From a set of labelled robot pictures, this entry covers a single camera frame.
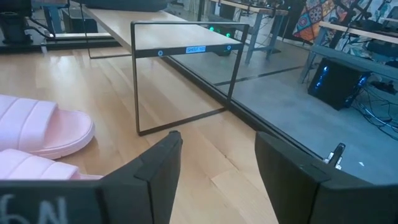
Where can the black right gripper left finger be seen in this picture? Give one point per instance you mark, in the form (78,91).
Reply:
(149,186)

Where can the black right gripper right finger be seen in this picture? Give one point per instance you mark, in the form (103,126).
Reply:
(289,186)

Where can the pink slide sandal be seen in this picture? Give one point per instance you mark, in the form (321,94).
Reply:
(28,166)
(40,124)

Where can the black computer blue lights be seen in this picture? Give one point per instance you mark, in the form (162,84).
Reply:
(337,84)

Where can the black computer green lights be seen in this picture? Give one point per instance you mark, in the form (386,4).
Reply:
(222,34)

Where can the grey blue bench table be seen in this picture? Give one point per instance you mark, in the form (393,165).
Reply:
(351,31)

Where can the colourful patterned cloth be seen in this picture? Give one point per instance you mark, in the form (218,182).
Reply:
(314,18)

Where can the black box under table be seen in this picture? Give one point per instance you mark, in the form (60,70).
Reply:
(81,25)

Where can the wooden top workbench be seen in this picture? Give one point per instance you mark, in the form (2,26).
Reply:
(248,7)

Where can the blue legged wooden table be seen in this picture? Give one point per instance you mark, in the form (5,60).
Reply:
(51,12)

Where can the black aluminium table frame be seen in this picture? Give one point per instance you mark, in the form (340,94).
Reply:
(245,115)

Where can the metal frame wooden top shelf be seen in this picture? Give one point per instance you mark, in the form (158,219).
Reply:
(155,34)

